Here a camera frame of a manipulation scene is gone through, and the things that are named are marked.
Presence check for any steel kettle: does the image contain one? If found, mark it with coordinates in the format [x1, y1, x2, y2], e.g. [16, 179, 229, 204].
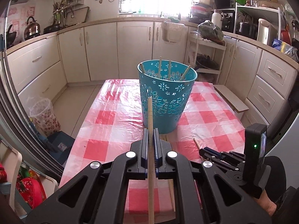
[24, 16, 41, 40]

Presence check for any white wooden stool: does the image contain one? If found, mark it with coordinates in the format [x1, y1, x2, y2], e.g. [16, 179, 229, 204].
[214, 85, 249, 120]

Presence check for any floral patterned waste bin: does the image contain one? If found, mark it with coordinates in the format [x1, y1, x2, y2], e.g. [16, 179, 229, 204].
[29, 98, 61, 136]

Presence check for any wooden utensil stick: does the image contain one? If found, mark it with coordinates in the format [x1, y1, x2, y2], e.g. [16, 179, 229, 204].
[147, 97, 155, 224]

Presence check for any dark bag on trolley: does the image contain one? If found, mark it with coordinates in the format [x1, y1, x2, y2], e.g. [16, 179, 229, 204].
[198, 20, 224, 42]

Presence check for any right hand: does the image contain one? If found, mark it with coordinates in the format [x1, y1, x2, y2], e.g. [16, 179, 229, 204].
[253, 190, 277, 216]

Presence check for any utensil wall rack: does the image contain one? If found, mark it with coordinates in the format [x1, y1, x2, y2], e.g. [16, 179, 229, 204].
[53, 0, 84, 27]

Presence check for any white hanging trash bin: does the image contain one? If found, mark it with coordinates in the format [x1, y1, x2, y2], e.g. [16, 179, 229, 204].
[161, 22, 188, 43]

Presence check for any red floral bag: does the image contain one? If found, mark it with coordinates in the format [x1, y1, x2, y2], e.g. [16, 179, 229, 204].
[16, 166, 47, 209]

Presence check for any wooden stick on table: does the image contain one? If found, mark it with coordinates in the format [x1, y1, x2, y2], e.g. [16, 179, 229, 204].
[193, 138, 201, 150]

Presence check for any white thermos jug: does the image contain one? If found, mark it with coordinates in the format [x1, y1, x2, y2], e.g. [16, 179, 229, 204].
[211, 9, 224, 30]

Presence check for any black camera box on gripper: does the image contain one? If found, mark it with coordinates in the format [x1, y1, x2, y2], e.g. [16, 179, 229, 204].
[243, 123, 267, 183]

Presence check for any black wok on stove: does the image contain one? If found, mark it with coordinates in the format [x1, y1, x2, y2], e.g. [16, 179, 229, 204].
[6, 24, 17, 49]

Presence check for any black frying pan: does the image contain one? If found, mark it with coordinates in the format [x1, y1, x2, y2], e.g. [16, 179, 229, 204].
[44, 24, 61, 34]

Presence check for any blue dustpan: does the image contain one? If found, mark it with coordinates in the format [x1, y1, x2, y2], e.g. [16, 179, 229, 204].
[29, 117, 75, 167]

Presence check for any red white checkered tablecloth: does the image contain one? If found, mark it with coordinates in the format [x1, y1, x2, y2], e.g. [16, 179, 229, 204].
[59, 78, 246, 217]

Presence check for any teal perforated plastic basket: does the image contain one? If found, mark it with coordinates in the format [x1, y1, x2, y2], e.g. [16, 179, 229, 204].
[137, 59, 198, 134]

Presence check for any white storage trolley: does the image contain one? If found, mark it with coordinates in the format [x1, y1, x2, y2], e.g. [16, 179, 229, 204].
[184, 31, 227, 84]

